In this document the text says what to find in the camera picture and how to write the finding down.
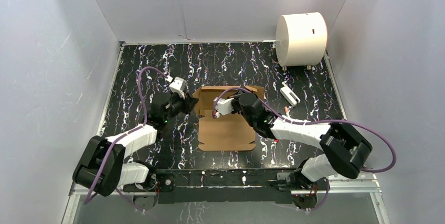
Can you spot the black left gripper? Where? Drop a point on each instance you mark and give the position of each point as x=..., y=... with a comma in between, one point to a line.
x=186, y=102

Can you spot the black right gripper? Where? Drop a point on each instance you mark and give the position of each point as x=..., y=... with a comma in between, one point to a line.
x=235, y=100

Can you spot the brown cardboard box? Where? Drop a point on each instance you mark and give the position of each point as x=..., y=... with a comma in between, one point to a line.
x=228, y=132

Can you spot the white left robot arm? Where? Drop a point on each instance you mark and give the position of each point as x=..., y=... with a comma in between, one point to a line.
x=102, y=167

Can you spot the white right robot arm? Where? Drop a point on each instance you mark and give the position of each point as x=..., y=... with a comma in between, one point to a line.
x=344, y=149

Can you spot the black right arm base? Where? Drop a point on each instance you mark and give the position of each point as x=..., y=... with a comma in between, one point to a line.
x=299, y=187

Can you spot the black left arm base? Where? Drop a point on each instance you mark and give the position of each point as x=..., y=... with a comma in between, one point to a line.
x=147, y=194

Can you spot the white plastic clip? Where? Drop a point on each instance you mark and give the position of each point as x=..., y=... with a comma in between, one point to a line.
x=289, y=95

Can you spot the white cylindrical container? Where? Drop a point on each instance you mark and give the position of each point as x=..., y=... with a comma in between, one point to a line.
x=301, y=39

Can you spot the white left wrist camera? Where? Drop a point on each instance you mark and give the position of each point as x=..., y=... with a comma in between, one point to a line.
x=178, y=86

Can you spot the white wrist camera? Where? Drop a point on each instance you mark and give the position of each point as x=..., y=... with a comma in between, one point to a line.
x=223, y=107
x=178, y=86

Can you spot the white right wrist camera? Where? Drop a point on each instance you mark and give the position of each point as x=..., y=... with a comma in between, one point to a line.
x=223, y=107

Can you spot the aluminium front rail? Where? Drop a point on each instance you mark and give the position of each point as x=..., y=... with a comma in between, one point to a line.
x=233, y=196

